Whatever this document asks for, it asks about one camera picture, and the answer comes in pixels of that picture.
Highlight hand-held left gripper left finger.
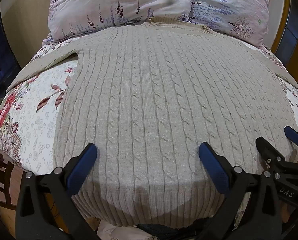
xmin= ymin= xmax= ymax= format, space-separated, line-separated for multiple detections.
xmin=15 ymin=142 xmax=102 ymax=240

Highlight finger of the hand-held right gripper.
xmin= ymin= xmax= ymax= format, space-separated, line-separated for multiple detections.
xmin=256 ymin=137 xmax=289 ymax=178
xmin=284 ymin=126 xmax=298 ymax=155

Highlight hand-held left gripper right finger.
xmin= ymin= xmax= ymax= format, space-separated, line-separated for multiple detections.
xmin=196 ymin=142 xmax=288 ymax=240

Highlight beige cable-knit sweater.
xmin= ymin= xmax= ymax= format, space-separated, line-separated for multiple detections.
xmin=8 ymin=17 xmax=298 ymax=229

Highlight white floral bed sheet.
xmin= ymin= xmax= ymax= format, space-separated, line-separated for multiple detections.
xmin=0 ymin=36 xmax=298 ymax=230

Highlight person's dark trousers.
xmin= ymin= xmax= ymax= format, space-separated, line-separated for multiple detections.
xmin=136 ymin=219 xmax=211 ymax=240

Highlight pink floral pillow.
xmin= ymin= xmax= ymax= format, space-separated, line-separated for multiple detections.
xmin=47 ymin=0 xmax=276 ymax=54

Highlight yellow wooden door frame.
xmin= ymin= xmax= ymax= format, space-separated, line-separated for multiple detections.
xmin=271 ymin=0 xmax=298 ymax=83

